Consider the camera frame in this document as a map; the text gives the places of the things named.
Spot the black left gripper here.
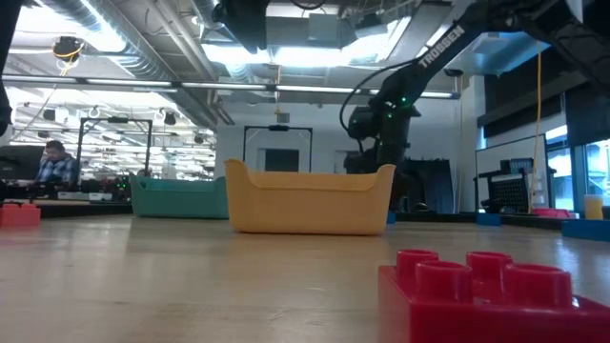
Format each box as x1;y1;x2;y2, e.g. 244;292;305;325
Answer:
212;0;271;54

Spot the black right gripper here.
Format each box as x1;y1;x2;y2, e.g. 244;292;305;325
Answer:
376;88;423;168

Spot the long blue toy block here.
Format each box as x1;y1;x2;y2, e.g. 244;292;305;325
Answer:
560;219;610;243

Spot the small orange toy block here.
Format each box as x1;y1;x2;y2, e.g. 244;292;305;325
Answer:
0;203;42;229

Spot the dark curtain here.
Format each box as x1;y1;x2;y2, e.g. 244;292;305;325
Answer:
404;158;457;214

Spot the yellow plastic bin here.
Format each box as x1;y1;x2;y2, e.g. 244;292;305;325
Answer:
223;158;397;236

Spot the whiteboard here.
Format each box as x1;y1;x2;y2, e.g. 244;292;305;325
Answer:
475;134;548;213

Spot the black perforated crate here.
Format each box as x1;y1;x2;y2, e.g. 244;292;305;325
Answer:
478;157;538;214

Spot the long ceiling light bar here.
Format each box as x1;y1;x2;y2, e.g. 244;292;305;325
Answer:
2;75;461;100

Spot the red tray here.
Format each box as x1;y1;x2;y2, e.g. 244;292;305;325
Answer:
531;207;576;219

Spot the teal green plastic bin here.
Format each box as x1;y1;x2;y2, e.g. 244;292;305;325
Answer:
129;173;230;220

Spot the small red toy block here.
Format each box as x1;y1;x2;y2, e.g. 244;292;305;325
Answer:
377;248;610;343

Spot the yellow cup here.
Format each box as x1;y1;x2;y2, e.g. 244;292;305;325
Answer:
583;193;605;221

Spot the white box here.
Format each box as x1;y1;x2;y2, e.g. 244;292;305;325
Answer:
56;191;113;201

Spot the person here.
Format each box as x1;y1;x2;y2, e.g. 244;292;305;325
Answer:
35;140;80;185

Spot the black computer monitor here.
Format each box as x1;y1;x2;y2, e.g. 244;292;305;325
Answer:
0;145;45;181

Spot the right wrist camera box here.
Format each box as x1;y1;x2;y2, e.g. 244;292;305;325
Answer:
346;105;382;140

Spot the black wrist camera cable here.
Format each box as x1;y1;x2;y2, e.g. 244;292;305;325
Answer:
338;59;420;153

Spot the black rig frame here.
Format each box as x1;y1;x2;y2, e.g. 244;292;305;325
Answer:
78;117;153;177
242;125;315;173

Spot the silver ventilation duct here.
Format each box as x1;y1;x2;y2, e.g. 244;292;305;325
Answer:
42;0;220;130

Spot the yellow hanging cord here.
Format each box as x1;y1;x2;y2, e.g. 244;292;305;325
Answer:
527;40;544;213

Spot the ceiling cord reel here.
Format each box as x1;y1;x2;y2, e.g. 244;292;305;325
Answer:
51;35;86;63

